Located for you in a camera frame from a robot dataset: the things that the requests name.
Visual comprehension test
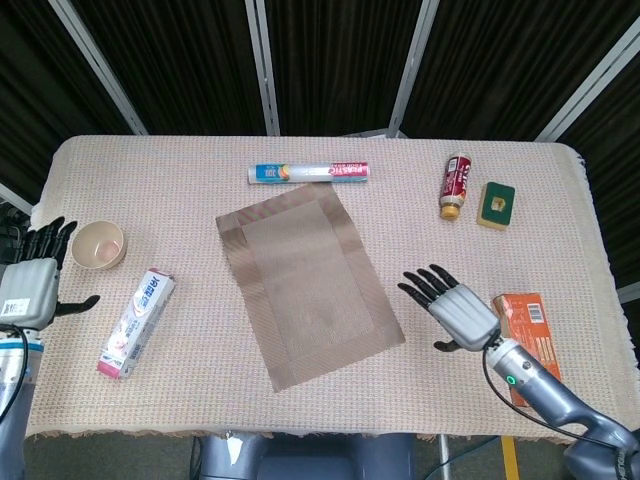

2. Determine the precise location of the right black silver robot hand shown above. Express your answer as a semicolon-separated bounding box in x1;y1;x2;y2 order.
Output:
397;263;503;354

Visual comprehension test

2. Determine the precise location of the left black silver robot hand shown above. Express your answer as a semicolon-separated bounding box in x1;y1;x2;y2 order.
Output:
0;216;101;331

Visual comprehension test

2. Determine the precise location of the light brown bowl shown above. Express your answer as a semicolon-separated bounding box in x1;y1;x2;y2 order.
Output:
71;220;128;271

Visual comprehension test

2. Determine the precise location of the brown woven placemat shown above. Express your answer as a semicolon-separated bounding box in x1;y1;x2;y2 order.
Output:
214;182;407;395

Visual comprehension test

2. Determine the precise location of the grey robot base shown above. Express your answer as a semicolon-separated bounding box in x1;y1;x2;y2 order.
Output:
192;432;416;480

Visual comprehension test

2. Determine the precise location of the orange snack box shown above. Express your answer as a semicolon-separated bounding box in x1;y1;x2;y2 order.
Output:
492;292;562;407

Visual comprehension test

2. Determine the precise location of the white pink toothpaste box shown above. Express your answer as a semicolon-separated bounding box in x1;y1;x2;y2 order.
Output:
95;267;177;380

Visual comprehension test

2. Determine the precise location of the green yellow sponge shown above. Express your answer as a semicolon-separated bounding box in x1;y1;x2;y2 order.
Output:
476;180;517;231

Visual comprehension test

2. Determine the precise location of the red bottle with yellow cap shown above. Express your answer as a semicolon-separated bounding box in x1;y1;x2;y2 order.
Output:
439;154;474;221

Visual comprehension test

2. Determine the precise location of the beige woven tablecloth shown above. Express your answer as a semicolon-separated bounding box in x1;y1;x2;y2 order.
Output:
0;133;629;448

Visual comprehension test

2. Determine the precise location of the dark screen panel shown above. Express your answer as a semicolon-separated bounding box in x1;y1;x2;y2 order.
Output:
554;44;640;291
0;0;137;204
69;0;266;136
402;0;640;141
264;0;426;136

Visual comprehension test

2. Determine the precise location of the plastic wrap roll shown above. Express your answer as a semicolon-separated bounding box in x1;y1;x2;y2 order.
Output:
246;160;372;187

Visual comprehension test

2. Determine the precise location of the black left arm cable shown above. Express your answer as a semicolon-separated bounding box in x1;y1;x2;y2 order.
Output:
0;323;31;424

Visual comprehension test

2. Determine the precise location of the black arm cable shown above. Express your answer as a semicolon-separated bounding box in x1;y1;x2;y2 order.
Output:
0;323;31;424
481;348;619;447

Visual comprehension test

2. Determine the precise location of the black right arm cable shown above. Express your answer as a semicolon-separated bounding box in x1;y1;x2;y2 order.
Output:
481;348;619;447

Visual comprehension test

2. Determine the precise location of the green floor cable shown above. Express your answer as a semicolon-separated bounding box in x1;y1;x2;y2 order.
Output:
424;434;501;480

